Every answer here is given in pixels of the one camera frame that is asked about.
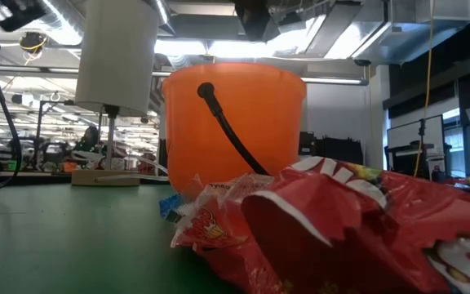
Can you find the red clear candy pack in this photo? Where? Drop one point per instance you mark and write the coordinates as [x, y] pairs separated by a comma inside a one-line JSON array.
[[210, 228]]

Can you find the person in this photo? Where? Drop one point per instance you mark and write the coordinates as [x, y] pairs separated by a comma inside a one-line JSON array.
[[90, 139]]

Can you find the black equipment stand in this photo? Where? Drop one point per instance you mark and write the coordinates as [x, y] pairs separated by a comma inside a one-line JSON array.
[[422, 134]]

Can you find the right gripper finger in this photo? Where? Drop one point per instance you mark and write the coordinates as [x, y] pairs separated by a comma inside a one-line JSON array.
[[259, 20]]

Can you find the white table lamp wooden base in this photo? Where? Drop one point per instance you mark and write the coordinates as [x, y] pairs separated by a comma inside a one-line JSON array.
[[116, 61]]

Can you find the white blue candy bar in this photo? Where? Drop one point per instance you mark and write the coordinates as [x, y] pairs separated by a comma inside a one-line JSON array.
[[169, 204]]

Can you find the red white-lettered candy bag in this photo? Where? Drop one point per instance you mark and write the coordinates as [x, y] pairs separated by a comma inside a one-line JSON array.
[[320, 208]]

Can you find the orange plastic bucket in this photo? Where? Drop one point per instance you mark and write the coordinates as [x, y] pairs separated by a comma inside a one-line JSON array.
[[259, 122]]

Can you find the black equipment cases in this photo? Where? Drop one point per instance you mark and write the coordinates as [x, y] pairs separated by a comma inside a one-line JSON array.
[[306, 145]]

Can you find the white board panel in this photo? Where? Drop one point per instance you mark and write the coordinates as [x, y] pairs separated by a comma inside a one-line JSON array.
[[406, 134]]

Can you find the small green object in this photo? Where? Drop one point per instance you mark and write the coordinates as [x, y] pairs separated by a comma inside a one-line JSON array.
[[11, 165]]

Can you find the green table mat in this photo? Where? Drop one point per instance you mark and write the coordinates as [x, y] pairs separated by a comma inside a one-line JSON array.
[[76, 245]]

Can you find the black light stand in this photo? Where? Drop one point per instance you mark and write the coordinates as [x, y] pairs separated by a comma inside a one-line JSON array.
[[38, 134]]

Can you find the red crinkled candy wrapper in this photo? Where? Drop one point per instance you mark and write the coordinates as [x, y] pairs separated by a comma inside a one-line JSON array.
[[239, 269]]

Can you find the small orange object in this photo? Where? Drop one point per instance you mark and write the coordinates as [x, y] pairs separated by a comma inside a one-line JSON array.
[[70, 167]]

